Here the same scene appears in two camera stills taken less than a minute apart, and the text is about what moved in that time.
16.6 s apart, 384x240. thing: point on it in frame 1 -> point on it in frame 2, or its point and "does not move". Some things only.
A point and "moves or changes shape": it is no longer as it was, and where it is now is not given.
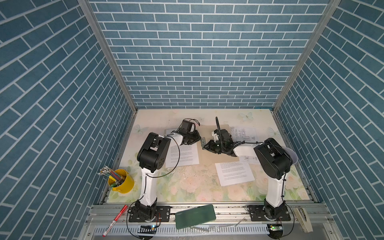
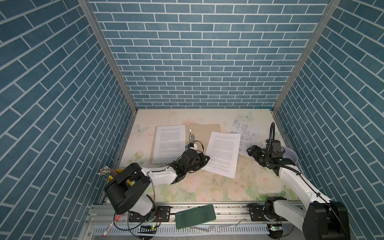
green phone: (194, 216) does not move
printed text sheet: (231, 173) moves or changes shape
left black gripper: (196, 137) -> (203, 162)
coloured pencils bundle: (114, 178) does not move
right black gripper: (210, 146) -> (254, 151)
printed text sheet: (183, 155) moves or changes shape
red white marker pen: (115, 220) does not move
